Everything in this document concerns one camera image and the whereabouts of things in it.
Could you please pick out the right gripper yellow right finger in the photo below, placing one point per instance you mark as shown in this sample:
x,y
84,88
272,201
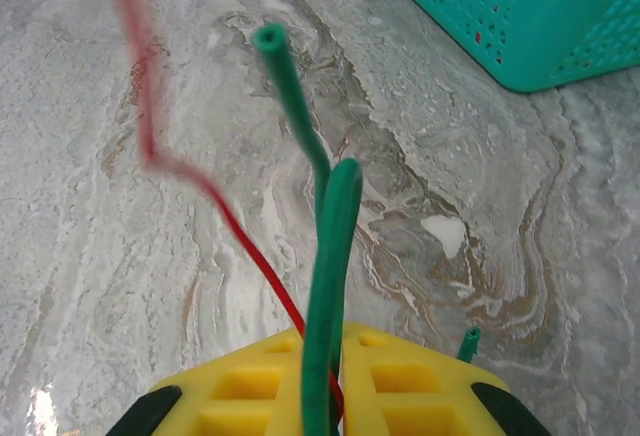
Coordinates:
x,y
415,391

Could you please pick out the teal perforated plastic basket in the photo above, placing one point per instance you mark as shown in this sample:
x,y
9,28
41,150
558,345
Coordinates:
x,y
550,16

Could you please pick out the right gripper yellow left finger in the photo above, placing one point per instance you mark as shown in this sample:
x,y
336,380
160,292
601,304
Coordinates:
x,y
240,396

